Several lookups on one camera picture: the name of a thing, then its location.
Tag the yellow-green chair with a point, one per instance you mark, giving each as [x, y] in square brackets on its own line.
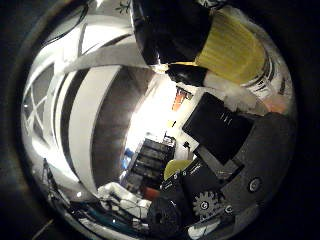
[176, 166]

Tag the black shelf unit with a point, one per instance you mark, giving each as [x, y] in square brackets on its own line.
[151, 160]

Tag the red-brown box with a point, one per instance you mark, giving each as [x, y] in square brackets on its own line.
[151, 193]

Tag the long orange-brown wall panel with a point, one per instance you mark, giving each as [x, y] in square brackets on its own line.
[180, 100]

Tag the small orange wall panel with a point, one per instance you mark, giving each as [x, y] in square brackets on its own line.
[171, 123]

